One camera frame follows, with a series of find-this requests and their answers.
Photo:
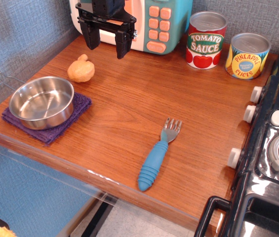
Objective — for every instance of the pineapple slices can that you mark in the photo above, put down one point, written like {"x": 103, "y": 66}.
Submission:
{"x": 247, "y": 55}

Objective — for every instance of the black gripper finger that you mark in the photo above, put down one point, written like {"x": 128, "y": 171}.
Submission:
{"x": 123, "y": 43}
{"x": 91, "y": 34}

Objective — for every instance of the white stove knob bottom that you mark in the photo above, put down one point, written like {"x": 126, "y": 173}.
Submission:
{"x": 234, "y": 157}

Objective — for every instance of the stainless steel pan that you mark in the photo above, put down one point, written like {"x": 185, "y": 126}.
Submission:
{"x": 41, "y": 103}

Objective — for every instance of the orange object bottom left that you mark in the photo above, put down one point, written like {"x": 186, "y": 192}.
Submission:
{"x": 4, "y": 232}

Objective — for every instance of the white stove knob top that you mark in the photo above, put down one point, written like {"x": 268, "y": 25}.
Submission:
{"x": 256, "y": 93}

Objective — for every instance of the black toy stove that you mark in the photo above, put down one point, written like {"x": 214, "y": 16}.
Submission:
{"x": 255, "y": 187}

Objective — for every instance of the tomato sauce can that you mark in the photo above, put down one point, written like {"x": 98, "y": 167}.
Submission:
{"x": 205, "y": 39}

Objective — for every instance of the toy microwave teal and white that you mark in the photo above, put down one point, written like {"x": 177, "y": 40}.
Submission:
{"x": 160, "y": 23}

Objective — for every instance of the orange toy chicken piece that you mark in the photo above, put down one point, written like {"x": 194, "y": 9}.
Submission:
{"x": 81, "y": 70}

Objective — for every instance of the white stove knob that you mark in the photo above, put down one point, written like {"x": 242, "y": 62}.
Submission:
{"x": 249, "y": 113}
{"x": 234, "y": 157}
{"x": 256, "y": 93}

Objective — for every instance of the white stove knob middle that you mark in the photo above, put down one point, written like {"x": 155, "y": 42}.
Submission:
{"x": 249, "y": 113}

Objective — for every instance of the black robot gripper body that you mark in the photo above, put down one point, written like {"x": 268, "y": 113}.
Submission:
{"x": 107, "y": 15}

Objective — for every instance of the purple folded cloth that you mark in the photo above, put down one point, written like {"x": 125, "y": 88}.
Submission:
{"x": 81, "y": 104}

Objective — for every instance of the white round stove button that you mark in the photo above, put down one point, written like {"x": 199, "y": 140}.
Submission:
{"x": 275, "y": 118}

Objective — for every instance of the blue handled fork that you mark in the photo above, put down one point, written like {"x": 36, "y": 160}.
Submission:
{"x": 153, "y": 162}

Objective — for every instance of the black oven door handle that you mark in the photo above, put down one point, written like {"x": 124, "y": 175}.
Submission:
{"x": 213, "y": 203}

